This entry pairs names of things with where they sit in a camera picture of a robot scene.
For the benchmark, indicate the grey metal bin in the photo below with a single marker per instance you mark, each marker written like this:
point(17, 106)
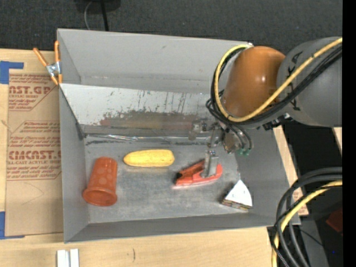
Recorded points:
point(155, 199)

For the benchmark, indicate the orange plastic cup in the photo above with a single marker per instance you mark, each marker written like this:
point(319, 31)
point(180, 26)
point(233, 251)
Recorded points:
point(102, 181)

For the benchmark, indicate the white toy sandwich wedge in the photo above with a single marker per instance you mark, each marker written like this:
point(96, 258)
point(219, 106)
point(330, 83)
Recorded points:
point(239, 194)

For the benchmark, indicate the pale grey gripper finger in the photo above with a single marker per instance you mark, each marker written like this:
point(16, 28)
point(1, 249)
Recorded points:
point(207, 165)
point(214, 164)

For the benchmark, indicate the yellow toy corn cob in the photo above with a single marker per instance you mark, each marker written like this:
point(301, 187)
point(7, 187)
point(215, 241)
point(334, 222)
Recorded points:
point(148, 158)

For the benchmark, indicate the brown cardboard board red print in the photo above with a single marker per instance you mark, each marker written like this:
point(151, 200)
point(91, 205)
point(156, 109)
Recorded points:
point(30, 193)

